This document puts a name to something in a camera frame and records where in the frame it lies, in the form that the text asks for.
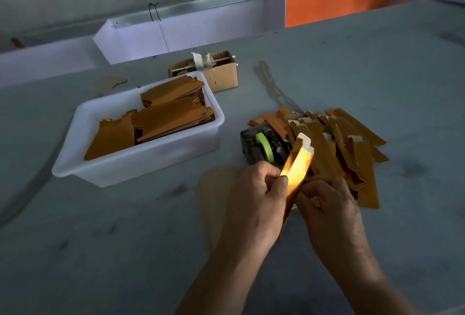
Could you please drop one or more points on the small brown object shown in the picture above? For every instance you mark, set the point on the small brown object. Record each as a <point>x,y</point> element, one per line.
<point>17,42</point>

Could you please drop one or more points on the green tape roll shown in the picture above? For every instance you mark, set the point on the green tape roll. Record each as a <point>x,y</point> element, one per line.
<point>264,146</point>

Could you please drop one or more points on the black tape dispenser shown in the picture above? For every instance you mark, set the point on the black tape dispenser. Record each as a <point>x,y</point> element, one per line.
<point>253,144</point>

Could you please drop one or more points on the pile of beige blanks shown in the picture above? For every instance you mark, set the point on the pile of beige blanks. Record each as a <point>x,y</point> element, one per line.
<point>211,198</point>

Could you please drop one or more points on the long white tray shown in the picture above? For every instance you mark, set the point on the long white tray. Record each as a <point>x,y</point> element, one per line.
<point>40,63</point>
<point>221,24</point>

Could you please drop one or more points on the person's right hand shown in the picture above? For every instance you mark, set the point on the person's right hand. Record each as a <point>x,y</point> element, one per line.
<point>330,220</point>

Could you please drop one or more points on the person's left forearm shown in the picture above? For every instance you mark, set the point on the person's left forearm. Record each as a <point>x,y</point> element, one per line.
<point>225,286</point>

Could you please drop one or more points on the person's left hand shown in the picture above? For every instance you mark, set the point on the person's left hand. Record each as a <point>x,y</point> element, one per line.
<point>254,206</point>

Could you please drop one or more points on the white plastic bin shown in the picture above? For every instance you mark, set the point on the white plastic bin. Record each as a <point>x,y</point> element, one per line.
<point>134,162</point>

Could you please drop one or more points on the gold cartons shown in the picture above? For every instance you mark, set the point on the gold cartons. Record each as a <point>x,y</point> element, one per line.
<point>174,115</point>

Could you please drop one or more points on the gold box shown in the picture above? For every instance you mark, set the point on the gold box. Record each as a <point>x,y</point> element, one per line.
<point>296,166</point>

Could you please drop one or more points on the small cardboard box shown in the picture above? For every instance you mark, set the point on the small cardboard box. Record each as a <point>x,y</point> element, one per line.
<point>225,75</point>

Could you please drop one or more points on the person's right forearm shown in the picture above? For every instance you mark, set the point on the person's right forearm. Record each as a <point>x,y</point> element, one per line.
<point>374,293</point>

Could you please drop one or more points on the pile of gold boxes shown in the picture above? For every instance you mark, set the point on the pile of gold boxes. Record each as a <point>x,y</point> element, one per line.
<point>349,144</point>

